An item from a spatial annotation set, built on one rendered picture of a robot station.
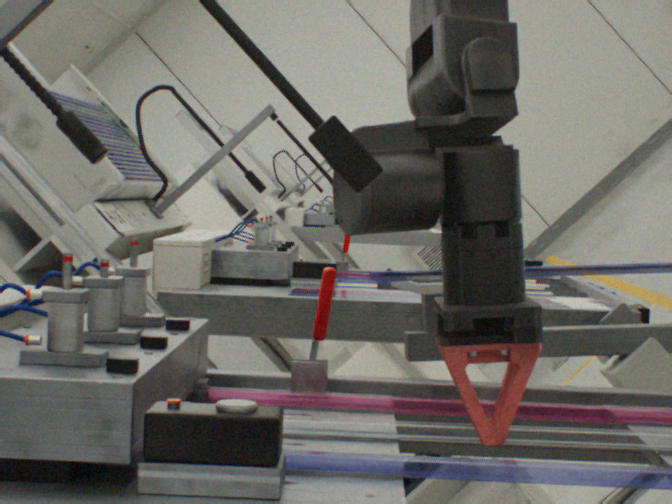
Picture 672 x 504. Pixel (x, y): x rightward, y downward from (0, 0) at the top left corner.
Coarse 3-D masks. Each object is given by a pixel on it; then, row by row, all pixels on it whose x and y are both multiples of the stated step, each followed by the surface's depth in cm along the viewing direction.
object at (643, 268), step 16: (384, 272) 131; (400, 272) 131; (416, 272) 131; (432, 272) 132; (528, 272) 132; (544, 272) 132; (560, 272) 132; (576, 272) 132; (592, 272) 132; (608, 272) 132; (624, 272) 132; (640, 272) 132; (656, 272) 132
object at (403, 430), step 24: (288, 432) 87; (312, 432) 87; (336, 432) 87; (360, 432) 86; (384, 432) 86; (408, 432) 86; (432, 432) 86; (456, 432) 86; (528, 432) 86; (552, 432) 86; (576, 432) 86; (600, 432) 86; (624, 432) 86; (648, 432) 87
